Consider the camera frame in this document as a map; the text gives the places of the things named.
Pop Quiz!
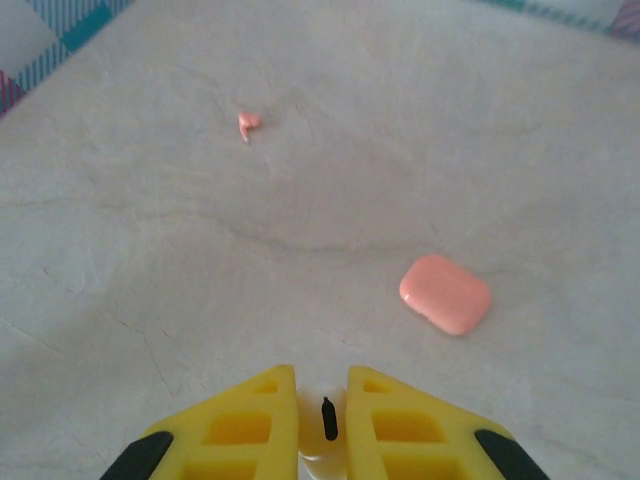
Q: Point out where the white wireless earbud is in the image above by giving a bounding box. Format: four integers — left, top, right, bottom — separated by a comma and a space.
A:
297, 382, 349, 480

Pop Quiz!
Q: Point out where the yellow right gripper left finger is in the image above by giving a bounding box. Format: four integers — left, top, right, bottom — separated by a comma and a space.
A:
102, 363, 302, 480

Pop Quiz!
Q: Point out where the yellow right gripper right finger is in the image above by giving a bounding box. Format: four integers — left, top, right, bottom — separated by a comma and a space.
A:
343, 364, 551, 480

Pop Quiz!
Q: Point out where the pink earbud charging case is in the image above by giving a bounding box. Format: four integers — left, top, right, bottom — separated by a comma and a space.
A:
398, 253, 494, 338

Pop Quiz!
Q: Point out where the pink wireless earbud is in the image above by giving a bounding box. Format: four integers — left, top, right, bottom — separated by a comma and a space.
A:
237, 111, 262, 147

